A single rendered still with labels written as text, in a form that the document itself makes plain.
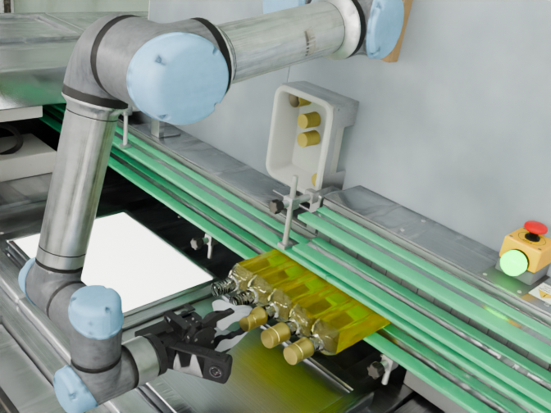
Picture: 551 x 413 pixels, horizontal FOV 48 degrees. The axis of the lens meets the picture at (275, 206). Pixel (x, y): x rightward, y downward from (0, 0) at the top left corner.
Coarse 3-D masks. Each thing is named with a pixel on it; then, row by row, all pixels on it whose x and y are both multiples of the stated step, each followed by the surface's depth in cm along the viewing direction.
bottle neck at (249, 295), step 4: (248, 288) 123; (240, 292) 122; (244, 292) 122; (248, 292) 122; (252, 292) 122; (232, 296) 120; (236, 296) 120; (240, 296) 120; (244, 296) 121; (248, 296) 121; (252, 296) 122; (256, 296) 122; (232, 300) 121; (236, 300) 119; (240, 300) 120; (244, 300) 120; (248, 300) 121; (252, 300) 122; (256, 300) 122; (232, 304) 121; (236, 304) 122; (240, 304) 120; (244, 304) 120; (248, 304) 121
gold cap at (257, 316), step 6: (258, 306) 117; (252, 312) 115; (258, 312) 116; (264, 312) 116; (246, 318) 114; (252, 318) 114; (258, 318) 115; (264, 318) 116; (240, 324) 116; (246, 324) 115; (252, 324) 114; (258, 324) 116; (246, 330) 115
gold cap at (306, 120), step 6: (306, 114) 142; (312, 114) 142; (318, 114) 143; (300, 120) 142; (306, 120) 141; (312, 120) 142; (318, 120) 143; (300, 126) 143; (306, 126) 141; (312, 126) 143
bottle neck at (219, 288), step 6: (216, 282) 124; (222, 282) 124; (228, 282) 125; (234, 282) 126; (216, 288) 125; (222, 288) 123; (228, 288) 124; (234, 288) 126; (216, 294) 124; (222, 294) 124
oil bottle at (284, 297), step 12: (312, 276) 127; (276, 288) 122; (288, 288) 122; (300, 288) 123; (312, 288) 123; (324, 288) 125; (276, 300) 119; (288, 300) 119; (300, 300) 120; (288, 312) 119
